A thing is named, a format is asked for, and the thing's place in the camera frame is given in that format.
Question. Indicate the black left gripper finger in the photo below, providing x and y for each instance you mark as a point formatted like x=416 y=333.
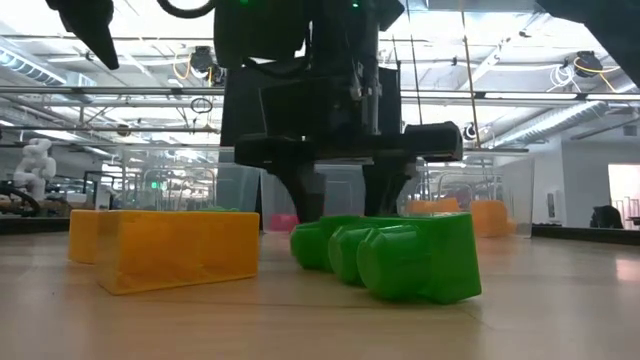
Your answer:
x=100 y=42

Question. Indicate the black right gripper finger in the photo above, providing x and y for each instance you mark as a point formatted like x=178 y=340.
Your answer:
x=382 y=190
x=305 y=190

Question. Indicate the red toy building block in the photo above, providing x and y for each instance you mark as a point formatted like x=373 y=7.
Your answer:
x=283 y=223

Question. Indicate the yellow toy building block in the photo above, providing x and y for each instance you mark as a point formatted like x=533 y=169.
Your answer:
x=432 y=206
x=82 y=237

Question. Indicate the long green building block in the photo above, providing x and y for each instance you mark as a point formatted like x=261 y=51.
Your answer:
x=310 y=247

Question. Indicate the small yellow one-stud block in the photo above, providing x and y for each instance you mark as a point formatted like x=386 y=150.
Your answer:
x=491 y=218

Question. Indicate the large yellow building block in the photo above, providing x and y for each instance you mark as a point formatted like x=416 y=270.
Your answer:
x=175 y=250

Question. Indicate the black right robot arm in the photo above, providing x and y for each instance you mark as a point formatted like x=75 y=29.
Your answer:
x=260 y=30

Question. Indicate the clear plastic bin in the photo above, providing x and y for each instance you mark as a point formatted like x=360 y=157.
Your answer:
x=175 y=170
x=345 y=200
x=520 y=190

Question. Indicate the black office chair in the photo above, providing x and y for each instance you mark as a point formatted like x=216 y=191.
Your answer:
x=606 y=218

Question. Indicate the silver ventilation duct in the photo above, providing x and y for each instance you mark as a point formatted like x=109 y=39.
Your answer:
x=25 y=65
x=560 y=122

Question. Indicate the white wall box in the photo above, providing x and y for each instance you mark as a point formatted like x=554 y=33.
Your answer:
x=550 y=205

